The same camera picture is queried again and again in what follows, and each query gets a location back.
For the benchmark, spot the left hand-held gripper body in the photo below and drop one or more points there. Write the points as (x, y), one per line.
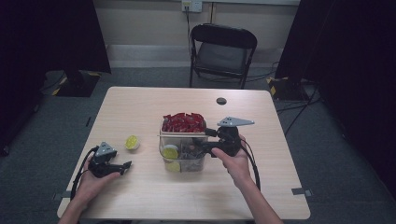
(104, 160)

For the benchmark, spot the person's left hand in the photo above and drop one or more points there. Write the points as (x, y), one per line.
(88, 186)

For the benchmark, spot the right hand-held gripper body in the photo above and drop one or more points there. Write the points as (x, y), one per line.
(230, 140)

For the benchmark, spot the person's right hand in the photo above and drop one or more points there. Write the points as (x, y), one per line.
(236, 166)

